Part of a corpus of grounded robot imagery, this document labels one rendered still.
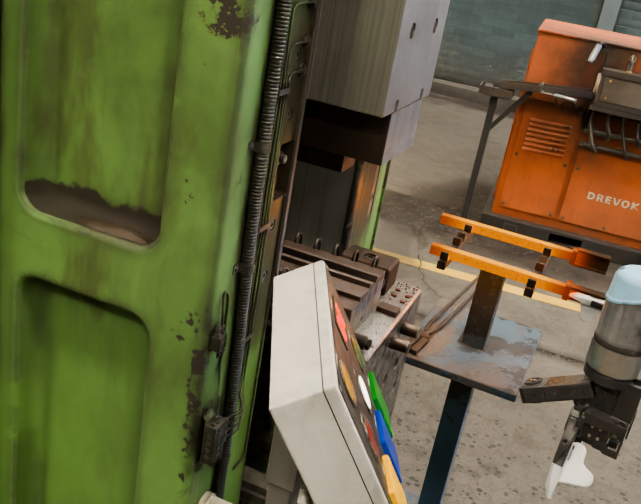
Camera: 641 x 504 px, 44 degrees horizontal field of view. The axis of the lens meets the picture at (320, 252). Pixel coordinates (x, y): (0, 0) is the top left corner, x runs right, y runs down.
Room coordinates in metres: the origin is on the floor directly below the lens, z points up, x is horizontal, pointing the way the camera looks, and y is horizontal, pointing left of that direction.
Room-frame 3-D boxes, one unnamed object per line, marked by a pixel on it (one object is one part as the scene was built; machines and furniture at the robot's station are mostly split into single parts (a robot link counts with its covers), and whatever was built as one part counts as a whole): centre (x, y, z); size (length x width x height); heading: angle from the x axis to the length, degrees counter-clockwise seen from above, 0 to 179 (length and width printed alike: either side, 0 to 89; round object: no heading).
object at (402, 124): (1.53, 0.09, 1.32); 0.42 x 0.20 x 0.10; 71
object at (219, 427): (1.15, 0.12, 0.80); 0.06 x 0.03 x 0.14; 161
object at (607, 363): (1.03, -0.44, 1.15); 0.08 x 0.08 x 0.05
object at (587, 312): (1.66, -0.62, 0.95); 0.09 x 0.03 x 0.06; 72
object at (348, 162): (1.57, 0.12, 1.24); 0.30 x 0.07 x 0.06; 71
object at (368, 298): (1.53, 0.09, 0.96); 0.42 x 0.20 x 0.09; 71
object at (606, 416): (1.02, -0.45, 1.07); 0.09 x 0.08 x 0.12; 61
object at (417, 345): (2.02, -0.39, 0.71); 0.60 x 0.04 x 0.01; 155
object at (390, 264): (1.65, -0.11, 0.95); 0.12 x 0.08 x 0.06; 71
